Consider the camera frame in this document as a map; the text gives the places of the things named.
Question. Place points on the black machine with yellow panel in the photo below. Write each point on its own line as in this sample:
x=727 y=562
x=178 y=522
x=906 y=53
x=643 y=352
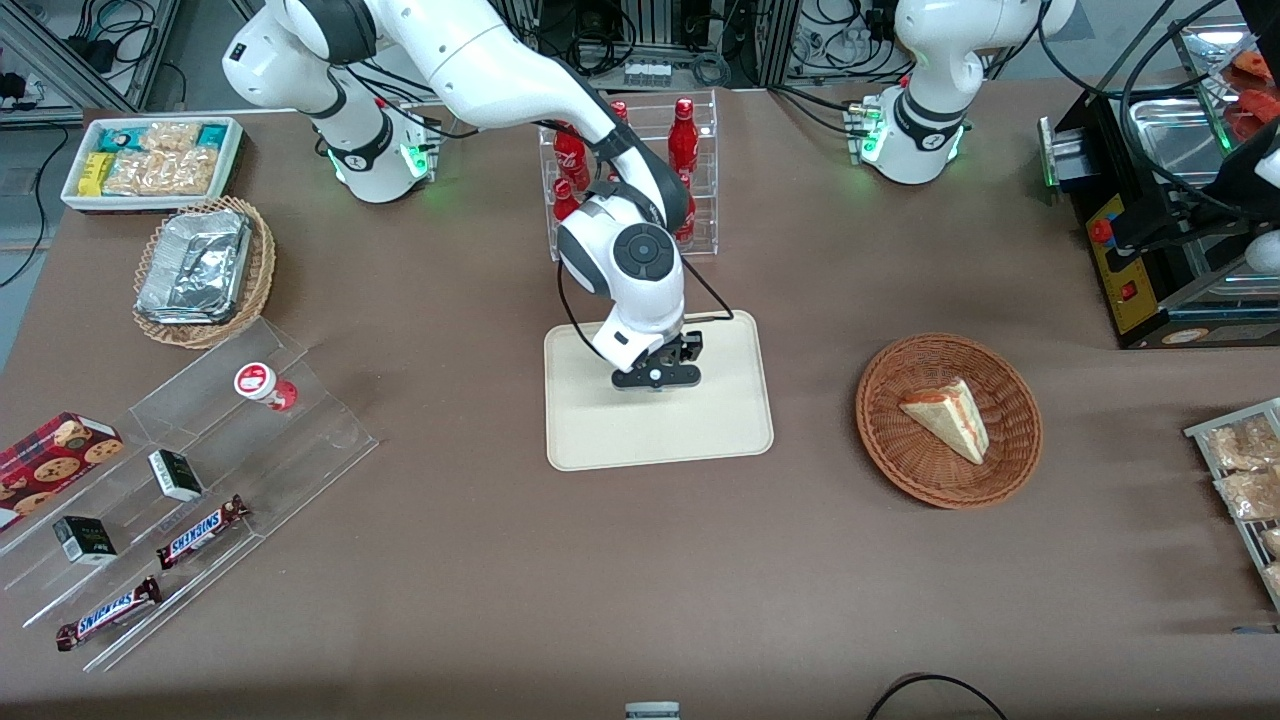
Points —
x=1150 y=280

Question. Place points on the snickers chocolate bar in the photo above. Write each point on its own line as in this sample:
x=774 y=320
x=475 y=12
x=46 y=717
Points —
x=200 y=531
x=108 y=612

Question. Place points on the red cola bottle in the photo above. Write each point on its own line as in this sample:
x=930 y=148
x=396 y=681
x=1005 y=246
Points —
x=683 y=135
x=620 y=110
x=563 y=203
x=688 y=220
x=570 y=155

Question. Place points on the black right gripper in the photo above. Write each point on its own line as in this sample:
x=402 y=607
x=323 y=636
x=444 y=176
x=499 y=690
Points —
x=687 y=349

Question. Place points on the red lid gum bottle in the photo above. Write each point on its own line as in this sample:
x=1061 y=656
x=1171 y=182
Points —
x=258 y=381

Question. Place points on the stainless steel tray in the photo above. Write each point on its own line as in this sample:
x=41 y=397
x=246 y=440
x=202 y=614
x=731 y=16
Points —
x=1175 y=135

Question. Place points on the triangular wrapped sandwich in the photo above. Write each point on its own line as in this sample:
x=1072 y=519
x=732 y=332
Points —
x=950 y=415

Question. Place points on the red packaged food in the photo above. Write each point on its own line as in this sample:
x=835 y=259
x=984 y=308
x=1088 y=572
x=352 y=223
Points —
x=1255 y=105

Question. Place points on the light wicker basket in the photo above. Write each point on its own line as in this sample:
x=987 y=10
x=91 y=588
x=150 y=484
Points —
x=262 y=270

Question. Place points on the teal snack packet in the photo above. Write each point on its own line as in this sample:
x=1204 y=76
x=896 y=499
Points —
x=120 y=140
x=211 y=136

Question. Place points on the clear nut snack bag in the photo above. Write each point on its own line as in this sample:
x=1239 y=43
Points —
x=1240 y=442
x=1250 y=493

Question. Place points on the small peanut snack bag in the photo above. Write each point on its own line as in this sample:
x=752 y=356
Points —
x=170 y=136

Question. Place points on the red cookie box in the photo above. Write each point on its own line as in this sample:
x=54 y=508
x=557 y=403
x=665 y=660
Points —
x=50 y=460

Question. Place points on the aluminium foil container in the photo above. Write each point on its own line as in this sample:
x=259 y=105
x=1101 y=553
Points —
x=200 y=260

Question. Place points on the large peanut snack bag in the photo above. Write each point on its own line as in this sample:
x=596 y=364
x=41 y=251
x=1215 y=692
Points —
x=165 y=172

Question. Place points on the clear acrylic stepped stand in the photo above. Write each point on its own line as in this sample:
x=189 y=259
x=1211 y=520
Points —
x=290 y=450

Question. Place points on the metal equipment rack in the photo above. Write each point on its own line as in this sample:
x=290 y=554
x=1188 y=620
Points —
x=700 y=40

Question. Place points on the brown round wicker basket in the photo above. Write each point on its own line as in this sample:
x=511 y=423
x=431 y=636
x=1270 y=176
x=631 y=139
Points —
x=900 y=450

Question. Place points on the small black box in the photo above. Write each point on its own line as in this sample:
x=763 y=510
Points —
x=85 y=540
x=176 y=475

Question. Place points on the beige plastic tray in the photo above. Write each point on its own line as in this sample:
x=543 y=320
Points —
x=720 y=420

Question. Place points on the white snack tray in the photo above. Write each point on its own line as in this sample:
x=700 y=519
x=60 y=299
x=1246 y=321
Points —
x=150 y=203

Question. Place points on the yellow snack packet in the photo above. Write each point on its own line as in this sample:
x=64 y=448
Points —
x=95 y=173

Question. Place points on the clear acrylic bottle rack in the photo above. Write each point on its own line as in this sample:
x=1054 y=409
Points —
x=705 y=150

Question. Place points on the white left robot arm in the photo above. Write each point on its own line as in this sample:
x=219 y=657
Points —
x=930 y=60

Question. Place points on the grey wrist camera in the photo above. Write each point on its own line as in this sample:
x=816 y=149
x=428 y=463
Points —
x=640 y=379

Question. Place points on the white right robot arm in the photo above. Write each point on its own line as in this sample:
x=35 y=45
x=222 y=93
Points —
x=480 y=60

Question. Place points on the small grey device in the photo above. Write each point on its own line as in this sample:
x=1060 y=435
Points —
x=652 y=711

